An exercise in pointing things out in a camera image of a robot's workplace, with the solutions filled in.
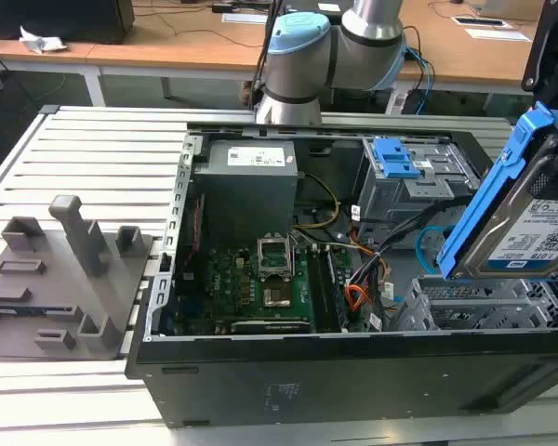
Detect grey metal disk bay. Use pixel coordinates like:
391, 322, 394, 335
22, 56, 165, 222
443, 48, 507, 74
393, 276, 558, 332

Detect white paper sheet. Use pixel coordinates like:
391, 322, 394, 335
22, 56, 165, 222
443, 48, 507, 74
221, 12, 269, 25

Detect black open PC case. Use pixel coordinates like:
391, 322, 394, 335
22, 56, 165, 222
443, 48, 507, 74
124, 121, 558, 429

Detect crumpled white paper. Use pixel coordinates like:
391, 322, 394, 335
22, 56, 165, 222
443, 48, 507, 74
19, 25, 69, 55

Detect orange wire bundle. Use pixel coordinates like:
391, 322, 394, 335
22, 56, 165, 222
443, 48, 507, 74
345, 231, 392, 311

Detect black sleeved wire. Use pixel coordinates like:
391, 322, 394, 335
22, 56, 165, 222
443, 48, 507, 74
346, 202, 457, 287

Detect black computer tower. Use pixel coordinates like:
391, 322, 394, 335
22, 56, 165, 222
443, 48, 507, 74
0, 0, 136, 46

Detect red wire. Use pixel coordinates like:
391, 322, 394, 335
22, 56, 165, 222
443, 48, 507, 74
190, 194, 206, 264

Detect RAM stick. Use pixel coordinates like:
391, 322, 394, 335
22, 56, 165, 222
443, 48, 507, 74
324, 248, 349, 331

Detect grey power supply unit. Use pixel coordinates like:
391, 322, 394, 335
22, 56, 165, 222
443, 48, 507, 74
193, 139, 299, 243

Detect hard disk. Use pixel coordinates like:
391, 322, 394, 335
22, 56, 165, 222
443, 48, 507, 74
435, 100, 558, 282

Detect metal socket cover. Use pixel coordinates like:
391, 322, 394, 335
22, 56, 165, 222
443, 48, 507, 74
257, 235, 293, 277

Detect yellow wire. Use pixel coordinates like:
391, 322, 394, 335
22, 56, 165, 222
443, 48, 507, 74
291, 172, 341, 230

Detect wooden desk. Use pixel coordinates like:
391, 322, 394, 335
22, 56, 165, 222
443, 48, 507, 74
0, 0, 558, 109

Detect black graphics card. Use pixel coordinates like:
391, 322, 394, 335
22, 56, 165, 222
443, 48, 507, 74
230, 318, 315, 335

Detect CPU socket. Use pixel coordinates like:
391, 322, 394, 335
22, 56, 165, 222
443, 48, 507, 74
261, 285, 293, 308

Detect green motherboard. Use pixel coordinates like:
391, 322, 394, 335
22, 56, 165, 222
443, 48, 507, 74
174, 243, 383, 335

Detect light blue disk wire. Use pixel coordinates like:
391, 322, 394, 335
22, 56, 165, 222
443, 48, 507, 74
415, 225, 447, 275

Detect blue cables behind arm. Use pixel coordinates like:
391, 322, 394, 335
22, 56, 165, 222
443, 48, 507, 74
405, 46, 436, 115

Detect grey parts rack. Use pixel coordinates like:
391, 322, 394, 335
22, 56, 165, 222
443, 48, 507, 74
0, 194, 155, 361

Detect black RAM slot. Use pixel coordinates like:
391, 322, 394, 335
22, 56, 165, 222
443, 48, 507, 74
306, 245, 331, 334

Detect grey drive cage blue latch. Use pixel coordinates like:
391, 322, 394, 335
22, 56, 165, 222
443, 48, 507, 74
355, 137, 483, 239

